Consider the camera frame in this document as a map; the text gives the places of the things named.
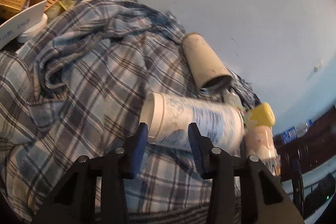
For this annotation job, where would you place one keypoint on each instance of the yellow capped cup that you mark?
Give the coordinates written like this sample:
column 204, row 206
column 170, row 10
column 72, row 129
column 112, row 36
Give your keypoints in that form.
column 259, row 137

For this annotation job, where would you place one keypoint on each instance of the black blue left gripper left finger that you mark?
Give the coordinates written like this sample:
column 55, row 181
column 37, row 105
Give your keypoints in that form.
column 72, row 200

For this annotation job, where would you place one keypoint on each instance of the dark wooden cabinet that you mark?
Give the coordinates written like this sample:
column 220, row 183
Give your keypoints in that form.
column 312, row 149

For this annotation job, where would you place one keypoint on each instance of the beige thermos tumbler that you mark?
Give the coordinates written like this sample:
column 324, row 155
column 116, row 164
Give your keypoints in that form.
column 209, row 73

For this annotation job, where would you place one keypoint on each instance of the white flat box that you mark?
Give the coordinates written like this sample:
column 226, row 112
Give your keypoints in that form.
column 21, row 22

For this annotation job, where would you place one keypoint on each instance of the striped grey blanket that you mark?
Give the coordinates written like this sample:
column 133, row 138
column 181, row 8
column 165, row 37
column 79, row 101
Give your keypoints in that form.
column 179, row 207

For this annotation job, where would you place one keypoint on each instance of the clear plastic water bottle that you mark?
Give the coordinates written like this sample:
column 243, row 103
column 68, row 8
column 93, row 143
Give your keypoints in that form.
column 295, row 132

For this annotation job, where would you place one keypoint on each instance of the blue plaid cloth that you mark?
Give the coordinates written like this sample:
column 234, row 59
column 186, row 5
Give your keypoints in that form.
column 77, row 88

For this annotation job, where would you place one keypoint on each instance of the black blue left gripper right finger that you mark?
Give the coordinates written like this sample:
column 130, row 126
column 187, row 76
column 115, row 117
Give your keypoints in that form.
column 263, row 199

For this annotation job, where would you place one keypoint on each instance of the green tin can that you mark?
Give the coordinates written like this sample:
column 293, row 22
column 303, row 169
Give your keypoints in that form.
column 224, row 96

